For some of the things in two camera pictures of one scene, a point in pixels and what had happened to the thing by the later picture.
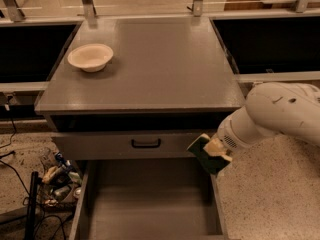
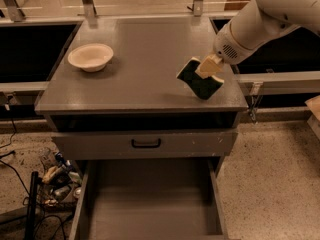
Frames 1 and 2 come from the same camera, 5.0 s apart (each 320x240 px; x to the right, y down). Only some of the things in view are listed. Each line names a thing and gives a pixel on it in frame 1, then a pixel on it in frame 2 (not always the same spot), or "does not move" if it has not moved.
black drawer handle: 146,145 does not move
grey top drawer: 123,144 does not move
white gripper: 226,137 → 226,49
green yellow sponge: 214,164 → 203,87
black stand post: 36,181 does not move
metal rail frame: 12,12 does not move
